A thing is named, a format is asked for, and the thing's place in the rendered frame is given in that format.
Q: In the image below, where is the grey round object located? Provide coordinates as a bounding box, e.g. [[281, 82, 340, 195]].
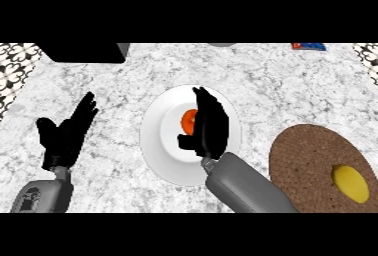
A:
[[205, 42, 238, 48]]

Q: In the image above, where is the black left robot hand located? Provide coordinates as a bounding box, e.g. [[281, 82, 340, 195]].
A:
[[35, 91, 100, 172]]

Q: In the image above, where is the brown round placemat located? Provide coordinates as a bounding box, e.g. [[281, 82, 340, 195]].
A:
[[267, 123, 378, 214]]

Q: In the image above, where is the orange round fruit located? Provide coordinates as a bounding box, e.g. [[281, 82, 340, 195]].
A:
[[180, 108, 199, 136]]

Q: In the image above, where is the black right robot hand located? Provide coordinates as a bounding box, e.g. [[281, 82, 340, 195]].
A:
[[176, 86, 230, 161]]

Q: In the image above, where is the red and blue packet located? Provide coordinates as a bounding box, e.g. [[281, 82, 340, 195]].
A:
[[291, 42, 328, 52]]

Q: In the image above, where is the white round plate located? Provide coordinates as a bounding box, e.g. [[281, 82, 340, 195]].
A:
[[139, 84, 244, 187]]

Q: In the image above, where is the yellow squash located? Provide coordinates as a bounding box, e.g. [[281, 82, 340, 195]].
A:
[[331, 164, 371, 205]]

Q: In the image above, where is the black box appliance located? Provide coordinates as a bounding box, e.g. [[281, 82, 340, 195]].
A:
[[37, 42, 131, 64]]

